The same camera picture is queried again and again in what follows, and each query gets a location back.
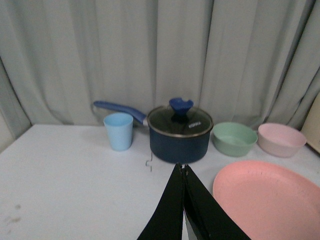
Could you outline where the glass pot lid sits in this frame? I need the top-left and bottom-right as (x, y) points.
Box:
(147, 97), (214, 138)

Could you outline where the grey curtain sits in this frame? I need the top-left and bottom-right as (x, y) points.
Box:
(0, 0), (320, 155)

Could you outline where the small metal hook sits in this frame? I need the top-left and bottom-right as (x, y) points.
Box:
(145, 152), (153, 172)

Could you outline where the pink plate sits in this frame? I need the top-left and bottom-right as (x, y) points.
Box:
(212, 160), (320, 240)

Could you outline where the pink bowl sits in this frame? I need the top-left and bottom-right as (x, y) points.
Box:
(257, 123), (307, 158)

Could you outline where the dark blue saucepan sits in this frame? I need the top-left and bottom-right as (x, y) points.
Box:
(93, 100), (213, 164)

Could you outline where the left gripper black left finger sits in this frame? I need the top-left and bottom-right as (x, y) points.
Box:
(138, 163), (185, 240)

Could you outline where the green bowl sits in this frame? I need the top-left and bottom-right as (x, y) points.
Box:
(212, 122), (258, 157)

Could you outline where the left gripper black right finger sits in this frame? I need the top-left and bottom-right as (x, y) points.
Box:
(182, 165), (250, 240)

